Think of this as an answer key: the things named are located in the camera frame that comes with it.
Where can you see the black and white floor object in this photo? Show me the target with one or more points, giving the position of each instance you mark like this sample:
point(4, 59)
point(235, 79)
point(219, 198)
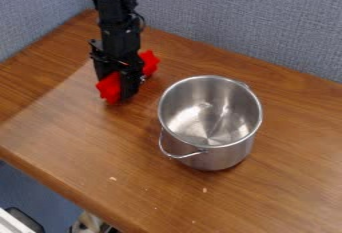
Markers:
point(16, 222)

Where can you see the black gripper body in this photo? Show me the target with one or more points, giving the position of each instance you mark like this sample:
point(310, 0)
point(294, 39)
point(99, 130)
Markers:
point(119, 44)

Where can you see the stainless steel pot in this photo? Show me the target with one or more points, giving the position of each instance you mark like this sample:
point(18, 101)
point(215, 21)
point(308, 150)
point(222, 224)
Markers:
point(210, 116)

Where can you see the white object under table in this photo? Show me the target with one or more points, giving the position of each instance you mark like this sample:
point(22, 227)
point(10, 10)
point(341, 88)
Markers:
point(91, 224)

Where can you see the red rectangular block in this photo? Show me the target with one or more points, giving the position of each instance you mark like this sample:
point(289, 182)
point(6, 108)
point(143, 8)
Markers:
point(109, 86)

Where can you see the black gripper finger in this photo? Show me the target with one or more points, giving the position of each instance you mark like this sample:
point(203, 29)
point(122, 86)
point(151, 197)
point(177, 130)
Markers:
point(105, 67)
point(131, 80)

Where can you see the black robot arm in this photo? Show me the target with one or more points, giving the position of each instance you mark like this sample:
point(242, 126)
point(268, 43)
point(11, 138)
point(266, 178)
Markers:
point(118, 11)

